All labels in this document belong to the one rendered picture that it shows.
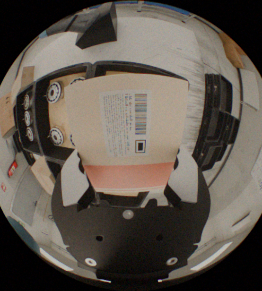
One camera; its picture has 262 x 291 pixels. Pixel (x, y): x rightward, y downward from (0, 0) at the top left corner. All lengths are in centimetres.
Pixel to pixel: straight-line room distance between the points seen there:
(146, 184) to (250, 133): 287
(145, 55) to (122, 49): 12
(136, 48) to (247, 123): 283
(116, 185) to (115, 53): 56
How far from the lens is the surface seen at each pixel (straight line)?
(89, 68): 31
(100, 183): 15
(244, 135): 299
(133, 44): 59
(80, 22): 48
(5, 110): 312
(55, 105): 51
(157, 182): 15
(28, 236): 18
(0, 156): 317
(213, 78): 115
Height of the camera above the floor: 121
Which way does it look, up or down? 58 degrees down
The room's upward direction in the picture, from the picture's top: 175 degrees clockwise
